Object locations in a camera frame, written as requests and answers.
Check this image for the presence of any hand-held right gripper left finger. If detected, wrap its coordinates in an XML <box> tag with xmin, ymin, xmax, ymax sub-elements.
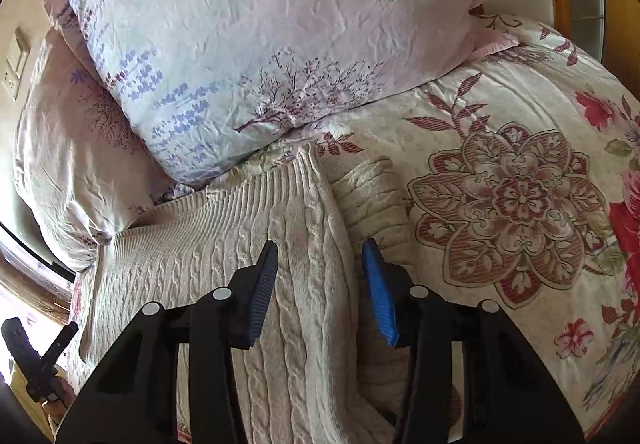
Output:
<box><xmin>55</xmin><ymin>240</ymin><xmax>279</xmax><ymax>444</ymax></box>

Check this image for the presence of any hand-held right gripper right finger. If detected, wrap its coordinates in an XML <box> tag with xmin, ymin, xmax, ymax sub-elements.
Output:
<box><xmin>361</xmin><ymin>239</ymin><xmax>586</xmax><ymax>444</ymax></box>

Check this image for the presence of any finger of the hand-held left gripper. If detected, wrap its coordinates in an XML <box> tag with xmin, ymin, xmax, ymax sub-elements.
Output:
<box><xmin>1</xmin><ymin>317</ymin><xmax>57</xmax><ymax>405</ymax></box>
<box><xmin>39</xmin><ymin>321</ymin><xmax>79</xmax><ymax>370</ymax></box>

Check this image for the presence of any beige cable-knit sweater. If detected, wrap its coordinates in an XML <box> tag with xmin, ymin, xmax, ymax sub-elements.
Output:
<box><xmin>77</xmin><ymin>144</ymin><xmax>463</xmax><ymax>444</ymax></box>

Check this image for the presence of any brown wooden furniture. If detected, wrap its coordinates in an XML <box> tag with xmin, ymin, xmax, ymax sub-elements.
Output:
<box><xmin>0</xmin><ymin>244</ymin><xmax>76</xmax><ymax>325</ymax></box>

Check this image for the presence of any cream floral bedspread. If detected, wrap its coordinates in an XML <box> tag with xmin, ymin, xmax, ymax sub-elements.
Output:
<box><xmin>65</xmin><ymin>14</ymin><xmax>640</xmax><ymax>444</ymax></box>

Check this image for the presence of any pink floral pillow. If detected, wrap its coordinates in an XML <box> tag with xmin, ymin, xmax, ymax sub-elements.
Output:
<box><xmin>15</xmin><ymin>24</ymin><xmax>201</xmax><ymax>275</ymax></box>

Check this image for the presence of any pink pillow with tree print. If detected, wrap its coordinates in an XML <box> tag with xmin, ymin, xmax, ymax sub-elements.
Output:
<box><xmin>42</xmin><ymin>0</ymin><xmax>521</xmax><ymax>189</ymax></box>

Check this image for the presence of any beige wall socket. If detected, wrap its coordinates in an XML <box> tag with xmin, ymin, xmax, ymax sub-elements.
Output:
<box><xmin>2</xmin><ymin>26</ymin><xmax>31</xmax><ymax>100</ymax></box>

